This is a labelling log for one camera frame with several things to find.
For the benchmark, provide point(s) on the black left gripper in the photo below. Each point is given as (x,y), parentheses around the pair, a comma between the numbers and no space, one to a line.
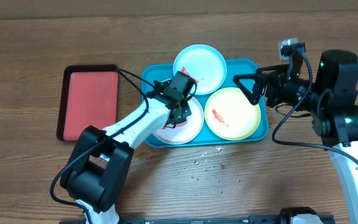
(186,111)

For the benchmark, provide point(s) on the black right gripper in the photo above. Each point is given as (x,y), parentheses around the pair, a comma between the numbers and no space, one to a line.
(266,74)

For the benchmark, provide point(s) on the white plate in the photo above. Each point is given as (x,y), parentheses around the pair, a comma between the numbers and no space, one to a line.
(185,131)

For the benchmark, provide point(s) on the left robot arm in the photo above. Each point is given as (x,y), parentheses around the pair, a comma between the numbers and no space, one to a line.
(96,171)

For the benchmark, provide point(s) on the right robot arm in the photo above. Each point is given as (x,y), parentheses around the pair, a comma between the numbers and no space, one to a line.
(329,97)

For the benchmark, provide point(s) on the teal plastic tray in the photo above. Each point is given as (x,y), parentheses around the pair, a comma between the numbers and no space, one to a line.
(161,72)

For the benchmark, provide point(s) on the dark red rectangular tray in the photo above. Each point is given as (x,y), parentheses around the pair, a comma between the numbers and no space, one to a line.
(89,97)

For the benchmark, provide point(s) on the yellow green plate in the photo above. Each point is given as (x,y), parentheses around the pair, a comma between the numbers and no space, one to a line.
(230,115)

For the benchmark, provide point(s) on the light blue plate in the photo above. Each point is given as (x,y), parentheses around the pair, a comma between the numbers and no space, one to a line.
(204,64)

